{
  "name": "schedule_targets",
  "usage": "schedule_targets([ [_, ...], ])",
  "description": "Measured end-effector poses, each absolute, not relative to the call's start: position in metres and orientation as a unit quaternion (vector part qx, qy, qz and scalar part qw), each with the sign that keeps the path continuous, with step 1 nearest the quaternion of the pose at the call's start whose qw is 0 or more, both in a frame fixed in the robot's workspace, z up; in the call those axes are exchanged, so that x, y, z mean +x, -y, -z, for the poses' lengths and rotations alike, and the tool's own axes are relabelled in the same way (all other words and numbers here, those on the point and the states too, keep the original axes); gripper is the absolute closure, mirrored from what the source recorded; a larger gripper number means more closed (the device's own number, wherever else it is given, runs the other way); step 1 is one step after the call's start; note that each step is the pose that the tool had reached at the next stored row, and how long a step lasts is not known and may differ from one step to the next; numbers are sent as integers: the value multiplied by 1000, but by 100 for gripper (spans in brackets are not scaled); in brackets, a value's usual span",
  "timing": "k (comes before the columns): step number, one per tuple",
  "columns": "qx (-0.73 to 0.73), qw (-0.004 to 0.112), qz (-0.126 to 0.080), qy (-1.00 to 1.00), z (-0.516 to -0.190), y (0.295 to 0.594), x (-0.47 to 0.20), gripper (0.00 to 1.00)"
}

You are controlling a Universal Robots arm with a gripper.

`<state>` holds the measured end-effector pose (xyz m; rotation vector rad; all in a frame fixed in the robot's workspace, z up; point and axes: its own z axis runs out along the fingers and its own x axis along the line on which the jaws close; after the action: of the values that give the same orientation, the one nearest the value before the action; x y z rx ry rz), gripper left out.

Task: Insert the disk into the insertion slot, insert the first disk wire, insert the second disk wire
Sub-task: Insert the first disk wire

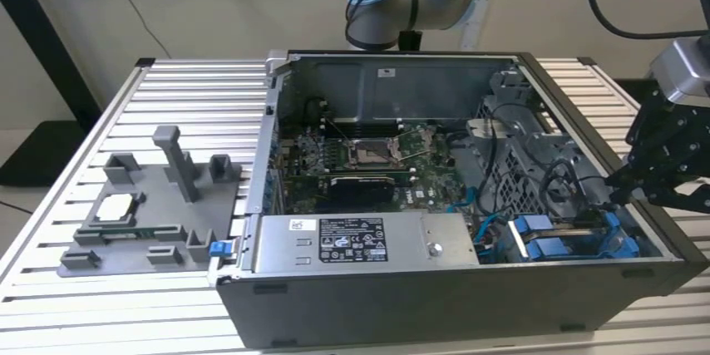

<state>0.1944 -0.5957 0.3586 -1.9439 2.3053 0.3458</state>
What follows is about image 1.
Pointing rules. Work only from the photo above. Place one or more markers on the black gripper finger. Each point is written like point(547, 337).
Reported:
point(633, 155)
point(693, 203)

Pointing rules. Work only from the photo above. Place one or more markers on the metal disk bay cage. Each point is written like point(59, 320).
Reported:
point(515, 180)

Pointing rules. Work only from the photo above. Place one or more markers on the black table corner cap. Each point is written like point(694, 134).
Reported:
point(584, 61)
point(146, 62)

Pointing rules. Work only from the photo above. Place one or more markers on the green motherboard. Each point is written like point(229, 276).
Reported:
point(427, 180)

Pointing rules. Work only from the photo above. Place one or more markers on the CPU socket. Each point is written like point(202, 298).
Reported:
point(373, 154)

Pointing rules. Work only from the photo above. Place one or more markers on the black graphics card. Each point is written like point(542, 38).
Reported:
point(361, 195)

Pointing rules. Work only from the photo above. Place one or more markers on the black open PC case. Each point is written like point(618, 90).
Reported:
point(422, 305)

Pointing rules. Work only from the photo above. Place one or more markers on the silver power supply unit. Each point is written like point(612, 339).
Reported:
point(278, 243)

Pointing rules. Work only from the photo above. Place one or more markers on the blue case latch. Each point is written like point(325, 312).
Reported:
point(221, 248)

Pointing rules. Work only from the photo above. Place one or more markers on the grey parts rack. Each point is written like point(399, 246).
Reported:
point(160, 201)

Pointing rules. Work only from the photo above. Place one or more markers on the green RAM stick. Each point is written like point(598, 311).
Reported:
point(146, 232)

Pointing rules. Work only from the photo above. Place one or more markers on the silver CPU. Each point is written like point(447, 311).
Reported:
point(116, 208)

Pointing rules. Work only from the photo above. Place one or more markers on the black stand with base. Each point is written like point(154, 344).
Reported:
point(42, 151)

